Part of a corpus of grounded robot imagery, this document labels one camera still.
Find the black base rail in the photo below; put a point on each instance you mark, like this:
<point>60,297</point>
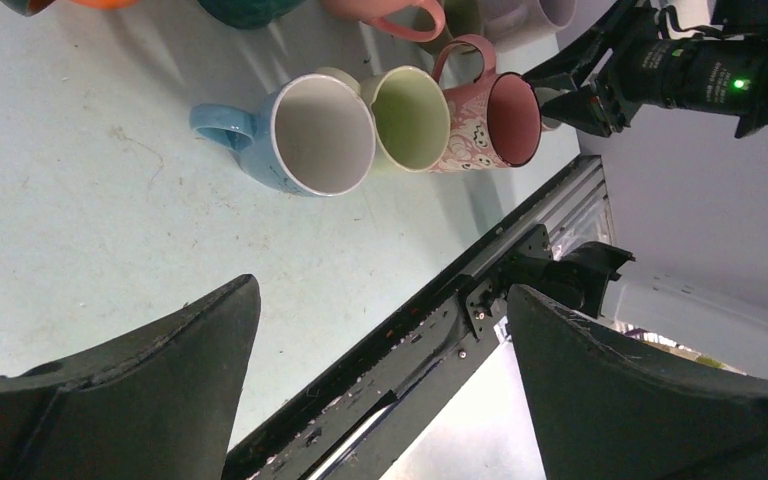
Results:
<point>357,418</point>

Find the lilac mug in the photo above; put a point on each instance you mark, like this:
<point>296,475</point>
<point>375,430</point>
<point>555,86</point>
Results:
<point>509,24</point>

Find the orange mug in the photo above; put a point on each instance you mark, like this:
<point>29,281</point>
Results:
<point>105,4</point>

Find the pink mug white inside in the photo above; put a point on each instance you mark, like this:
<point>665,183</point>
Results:
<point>375,13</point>

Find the light green mug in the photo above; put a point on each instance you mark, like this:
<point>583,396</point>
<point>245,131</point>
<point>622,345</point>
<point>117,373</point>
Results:
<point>411,117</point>

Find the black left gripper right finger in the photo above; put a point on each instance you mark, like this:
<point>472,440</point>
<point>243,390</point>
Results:
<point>605,406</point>

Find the dark teal mug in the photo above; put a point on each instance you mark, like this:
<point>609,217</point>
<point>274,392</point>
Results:
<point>248,14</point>

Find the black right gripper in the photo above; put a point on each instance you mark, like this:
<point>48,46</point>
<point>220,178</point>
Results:
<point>637,54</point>

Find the dark grey mug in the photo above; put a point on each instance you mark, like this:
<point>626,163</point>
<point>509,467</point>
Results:
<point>27,8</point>

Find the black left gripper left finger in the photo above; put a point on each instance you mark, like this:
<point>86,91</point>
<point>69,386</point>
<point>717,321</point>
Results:
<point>158,402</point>

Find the pink patterned mug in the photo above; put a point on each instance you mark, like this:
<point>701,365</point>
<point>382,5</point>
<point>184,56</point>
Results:
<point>495,119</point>

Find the light blue mug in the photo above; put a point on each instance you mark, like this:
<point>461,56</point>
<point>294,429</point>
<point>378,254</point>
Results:
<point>312,137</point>

